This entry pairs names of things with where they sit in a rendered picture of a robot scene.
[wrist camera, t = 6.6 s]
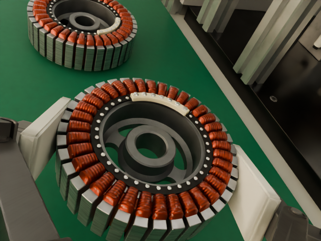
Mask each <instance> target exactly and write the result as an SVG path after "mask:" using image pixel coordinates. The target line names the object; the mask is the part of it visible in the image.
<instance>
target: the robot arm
mask: <svg viewBox="0 0 321 241"><path fill-rule="evenodd" d="M70 102H71V99H70V98H66V97H62V98H60V99H59V100H58V101H57V102H55V103H54V104H53V105H52V106H51V107H50V108H49V109H48V110H47V111H46V112H44V113H43V114H42V115H41V116H40V117H39V118H37V119H36V120H35V121H34V122H29V121H25V120H22V121H18V122H17V121H15V120H13V119H10V118H5V117H0V241H73V240H72V239H71V238H69V237H65V238H60V236H59V234H58V231H57V229H56V227H55V225H54V223H53V220H52V218H51V216H50V214H49V212H48V209H47V207H46V205H45V203H44V200H43V198H42V196H41V194H40V192H39V189H38V187H37V185H36V183H35V180H36V179H37V177H38V176H39V175H40V173H41V172H42V170H43V169H44V168H45V166H46V165H47V163H48V162H49V160H50V159H51V157H52V156H53V154H54V153H55V151H56V137H57V128H58V124H59V122H61V118H62V115H63V113H64V111H65V110H66V107H67V105H68V104H69V103H70ZM232 145H235V149H236V152H237V154H236V155H235V157H237V159H238V167H237V169H238V171H239V174H238V179H237V180H236V182H237V184H236V188H235V190H234V192H233V193H232V194H233V195H232V197H231V198H230V200H229V201H228V205H229V207H230V209H231V211H232V214H233V216H234V218H235V221H236V223H237V225H238V227H239V229H240V232H241V234H242V236H243V238H244V241H262V240H263V238H264V237H265V238H266V241H321V229H320V228H318V227H315V226H313V225H311V224H309V219H308V217H307V216H306V215H305V214H304V213H303V212H301V211H300V210H299V209H297V208H294V207H291V206H288V205H287V204H286V203H285V202H284V200H283V199H282V198H281V196H280V195H278V193H277V191H276V190H275V189H274V188H273V187H272V186H270V184H269V183H268V182H267V180H266V179H265V178H264V177H263V176H262V174H261V173H260V172H259V170H258V169H257V168H256V167H255V165H254V164H253V163H252V161H251V160H250V159H249V158H248V156H247V155H246V154H245V152H244V151H243V150H242V148H241V147H240V146H239V145H236V144H232Z"/></svg>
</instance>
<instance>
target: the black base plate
mask: <svg viewBox="0 0 321 241"><path fill-rule="evenodd" d="M200 10H201V7H196V6H188V9H187V11H186V14H185V17H184V20H185V21H186V23H187V24H188V25H189V27H190V28H191V30H192V31H193V33H194V34H195V35H196V37H197V38H198V40H199V41H200V42H201V44H202V45H203V47H204V48H205V49H206V51H207V52H208V54H209V55H210V57H211V58H212V59H213V61H214V62H215V63H216V65H217V66H218V68H219V69H220V70H221V72H222V73H223V75H224V76H225V78H226V79H227V80H228V82H229V83H230V85H231V86H232V87H233V89H234V90H235V92H236V93H237V94H238V96H239V97H240V98H241V100H242V101H243V103H244V104H245V105H246V107H247V108H248V110H249V111H250V112H251V114H252V115H253V117H254V118H255V119H256V121H257V122H258V124H259V125H260V127H261V128H262V129H263V131H264V132H265V134H266V135H267V136H268V138H269V139H270V140H271V142H272V143H273V144H274V146H275V147H276V149H277V150H278V152H279V153H280V154H281V156H282V157H283V159H284V160H285V161H286V163H287V164H288V166H289V167H290V168H291V170H292V171H293V173H294V174H295V176H296V177H297V178H298V180H299V181H300V182H301V184H302V185H303V187H304V188H305V189H306V191H307V192H308V194H309V195H310V197H311V198H312V199H313V201H314V202H315V204H316V205H317V206H318V208H319V209H320V211H321V61H318V60H317V59H316V58H315V57H314V56H313V55H312V54H311V53H310V52H309V51H308V50H307V49H306V48H305V47H304V46H303V45H302V44H301V43H300V42H299V41H298V40H299V38H300V37H301V36H302V35H303V33H304V32H305V30H306V29H307V28H308V26H309V25H310V24H311V22H312V21H313V20H314V18H315V17H316V16H313V17H312V18H311V19H310V21H309V22H308V24H307V25H306V26H305V28H304V29H303V30H302V32H301V33H300V34H299V36H298V37H297V39H296V40H295V41H294V43H293V44H292V45H291V47H290V48H289V50H288V51H287V52H286V53H285V55H284V56H283V57H282V59H281V60H280V62H279V63H278V64H277V66H276V67H275V68H274V70H273V71H272V72H271V74H270V75H269V77H268V78H267V79H266V81H265V82H264V83H263V84H257V82H256V81H254V83H253V84H251V85H246V84H244V82H243V81H242V80H241V76H242V75H243V74H242V73H240V74H237V73H236V72H235V70H234V69H233V67H234V65H235V63H236V62H237V60H238V58H239V57H240V55H241V53H242V52H243V50H244V48H245V47H246V45H247V43H248V42H249V40H250V38H251V37H252V35H253V33H254V32H255V30H256V28H257V27H258V25H259V23H260V22H261V20H262V18H263V17H264V15H265V13H266V12H263V11H246V10H234V12H233V14H232V16H231V17H230V19H229V21H228V23H227V25H226V27H225V29H224V31H223V33H217V32H216V30H215V29H214V30H213V32H212V33H209V32H205V30H204V29H203V28H202V26H203V24H199V23H198V21H197V20H196V19H197V17H198V15H199V12H200Z"/></svg>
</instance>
